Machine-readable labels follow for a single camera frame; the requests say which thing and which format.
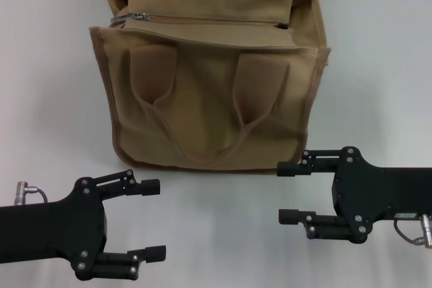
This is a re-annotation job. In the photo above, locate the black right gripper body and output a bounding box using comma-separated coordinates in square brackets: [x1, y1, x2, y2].
[331, 146, 432, 245]

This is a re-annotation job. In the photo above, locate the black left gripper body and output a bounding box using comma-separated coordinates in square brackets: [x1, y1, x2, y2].
[0, 176, 109, 281]

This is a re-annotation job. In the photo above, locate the khaki canvas food bag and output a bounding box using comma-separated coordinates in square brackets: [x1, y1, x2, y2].
[88, 0, 332, 171]

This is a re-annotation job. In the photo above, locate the left gripper connector with cable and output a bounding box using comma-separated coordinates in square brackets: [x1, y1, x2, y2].
[13, 181, 49, 206]

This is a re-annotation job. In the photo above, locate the gripper connector with cable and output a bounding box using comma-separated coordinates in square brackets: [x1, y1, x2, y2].
[394, 213, 432, 246]
[13, 181, 49, 206]

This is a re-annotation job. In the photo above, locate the right gripper connector with cable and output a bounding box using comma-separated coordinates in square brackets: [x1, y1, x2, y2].
[394, 213, 432, 246]

